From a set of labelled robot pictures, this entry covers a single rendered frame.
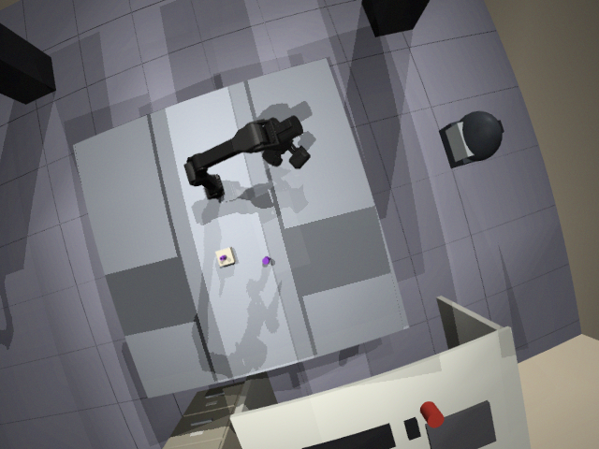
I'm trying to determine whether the beige block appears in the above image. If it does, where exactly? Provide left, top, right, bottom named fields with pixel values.
left=216, top=247, right=236, bottom=267

